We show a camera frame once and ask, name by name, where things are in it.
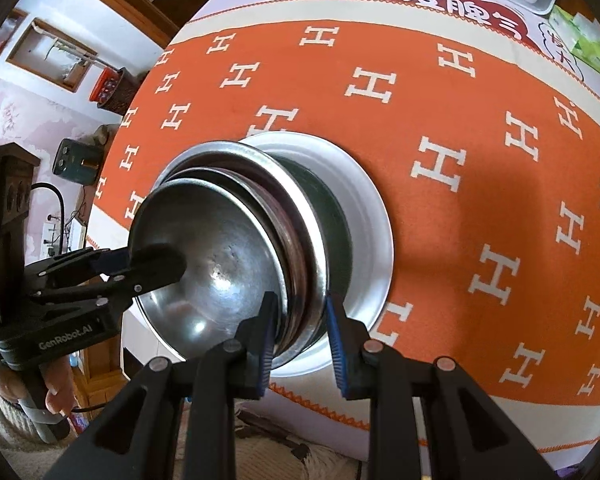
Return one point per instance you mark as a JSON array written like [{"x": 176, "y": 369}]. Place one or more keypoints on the beige fluffy cushion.
[{"x": 290, "y": 455}]

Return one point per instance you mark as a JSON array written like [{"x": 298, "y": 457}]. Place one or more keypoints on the dark green bag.
[{"x": 75, "y": 161}]

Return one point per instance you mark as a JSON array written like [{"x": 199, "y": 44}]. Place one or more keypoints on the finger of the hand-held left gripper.
[
  {"x": 107, "y": 260},
  {"x": 155, "y": 262}
]

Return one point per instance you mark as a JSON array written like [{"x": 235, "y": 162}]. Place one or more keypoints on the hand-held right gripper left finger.
[{"x": 266, "y": 332}]

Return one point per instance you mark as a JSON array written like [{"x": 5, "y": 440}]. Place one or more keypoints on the wooden side cabinet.
[{"x": 100, "y": 380}]

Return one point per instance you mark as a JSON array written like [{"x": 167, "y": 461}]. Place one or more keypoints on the green tissue pack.
[{"x": 585, "y": 40}]

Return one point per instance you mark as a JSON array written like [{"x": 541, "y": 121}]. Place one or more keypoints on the person's left hand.
[{"x": 55, "y": 380}]

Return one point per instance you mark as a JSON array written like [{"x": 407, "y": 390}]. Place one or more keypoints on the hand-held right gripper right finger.
[{"x": 336, "y": 340}]

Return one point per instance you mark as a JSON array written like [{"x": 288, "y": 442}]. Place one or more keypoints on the dark basket with red lid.
[{"x": 112, "y": 85}]

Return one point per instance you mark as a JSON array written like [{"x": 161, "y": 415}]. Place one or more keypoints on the small wooden framed picture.
[{"x": 2, "y": 30}]

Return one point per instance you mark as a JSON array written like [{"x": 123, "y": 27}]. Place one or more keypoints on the blue patterned white plate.
[{"x": 362, "y": 240}]

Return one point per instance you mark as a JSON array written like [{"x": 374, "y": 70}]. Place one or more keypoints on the small steel bowl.
[{"x": 220, "y": 260}]

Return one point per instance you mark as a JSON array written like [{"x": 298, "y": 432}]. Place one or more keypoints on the person's left forearm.
[{"x": 7, "y": 425}]

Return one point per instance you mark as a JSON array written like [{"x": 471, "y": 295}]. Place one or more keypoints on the pink steel-lined bowl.
[
  {"x": 294, "y": 265},
  {"x": 307, "y": 280}
]

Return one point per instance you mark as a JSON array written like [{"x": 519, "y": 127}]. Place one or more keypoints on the large steel bowl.
[{"x": 330, "y": 210}]

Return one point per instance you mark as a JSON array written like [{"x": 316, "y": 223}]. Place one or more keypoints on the orange patterned tablecloth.
[{"x": 430, "y": 110}]

